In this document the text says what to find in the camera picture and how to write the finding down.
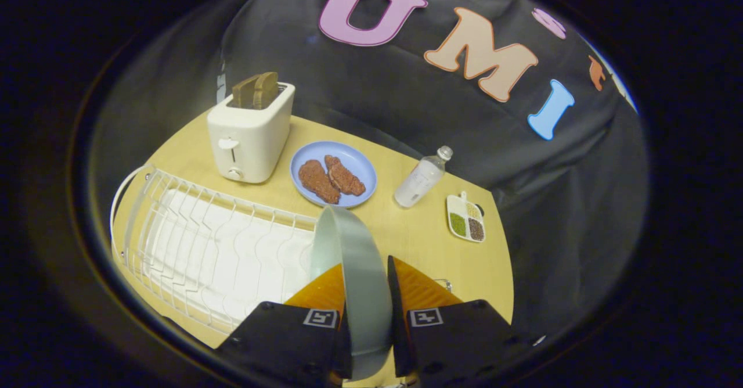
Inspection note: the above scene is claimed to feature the grey-green plate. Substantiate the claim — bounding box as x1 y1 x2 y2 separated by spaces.
309 206 394 381

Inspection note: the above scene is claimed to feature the brown meat patty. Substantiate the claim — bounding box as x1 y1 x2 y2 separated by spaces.
324 155 366 196
298 160 341 204

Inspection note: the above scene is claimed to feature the clear plastic bottle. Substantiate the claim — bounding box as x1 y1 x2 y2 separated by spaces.
394 146 453 209

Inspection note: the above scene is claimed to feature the white toaster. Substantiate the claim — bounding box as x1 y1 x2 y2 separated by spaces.
207 82 295 184

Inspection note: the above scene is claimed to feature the white divided seasoning tray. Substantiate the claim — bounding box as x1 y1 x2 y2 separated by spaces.
446 191 486 243

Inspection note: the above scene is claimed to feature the black backdrop cloth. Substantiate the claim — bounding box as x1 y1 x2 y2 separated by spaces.
216 0 650 342

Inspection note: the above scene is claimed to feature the white wire dish rack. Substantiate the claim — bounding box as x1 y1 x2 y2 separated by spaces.
110 164 319 335

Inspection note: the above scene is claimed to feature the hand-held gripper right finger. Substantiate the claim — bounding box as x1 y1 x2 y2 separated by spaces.
387 256 526 386

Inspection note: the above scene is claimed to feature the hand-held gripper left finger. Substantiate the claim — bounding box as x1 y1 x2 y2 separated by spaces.
216 263 352 386

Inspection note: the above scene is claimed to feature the blue plate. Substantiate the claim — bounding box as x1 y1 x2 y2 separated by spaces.
290 141 378 209

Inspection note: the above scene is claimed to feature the brown toast slice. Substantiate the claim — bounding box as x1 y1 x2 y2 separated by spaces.
232 74 262 109
254 71 279 110

